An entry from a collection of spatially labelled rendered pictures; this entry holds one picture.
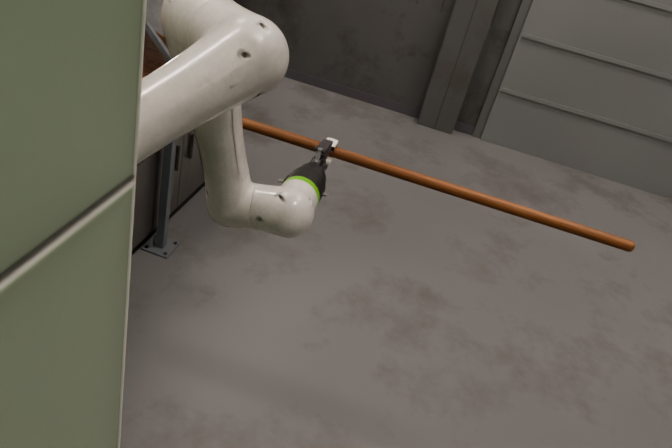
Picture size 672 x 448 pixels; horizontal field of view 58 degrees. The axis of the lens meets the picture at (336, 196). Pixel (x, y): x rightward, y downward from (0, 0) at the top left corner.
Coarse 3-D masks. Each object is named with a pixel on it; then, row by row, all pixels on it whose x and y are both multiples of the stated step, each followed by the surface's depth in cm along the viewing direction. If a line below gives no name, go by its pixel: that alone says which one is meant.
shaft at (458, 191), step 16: (256, 128) 160; (272, 128) 160; (304, 144) 159; (352, 160) 158; (368, 160) 157; (400, 176) 157; (416, 176) 156; (448, 192) 155; (464, 192) 154; (480, 192) 155; (496, 208) 154; (512, 208) 153; (528, 208) 153; (544, 224) 153; (560, 224) 152; (576, 224) 152; (608, 240) 151; (624, 240) 150
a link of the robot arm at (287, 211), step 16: (256, 192) 127; (272, 192) 126; (288, 192) 126; (304, 192) 128; (256, 208) 126; (272, 208) 125; (288, 208) 124; (304, 208) 125; (256, 224) 127; (272, 224) 125; (288, 224) 125; (304, 224) 126
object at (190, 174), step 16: (176, 144) 285; (192, 144) 300; (144, 160) 257; (160, 160) 274; (176, 160) 289; (192, 160) 311; (144, 176) 264; (160, 176) 280; (176, 176) 298; (192, 176) 319; (144, 192) 269; (176, 192) 305; (192, 192) 327; (144, 208) 274; (176, 208) 324; (144, 224) 280; (144, 240) 297
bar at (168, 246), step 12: (156, 36) 247; (168, 60) 250; (168, 144) 268; (168, 156) 270; (168, 168) 273; (168, 180) 276; (168, 192) 280; (168, 204) 285; (168, 216) 290; (156, 240) 295; (168, 240) 303; (156, 252) 293; (168, 252) 295
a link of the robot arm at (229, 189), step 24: (216, 120) 111; (240, 120) 116; (216, 144) 116; (240, 144) 119; (216, 168) 120; (240, 168) 122; (216, 192) 124; (240, 192) 125; (216, 216) 128; (240, 216) 127
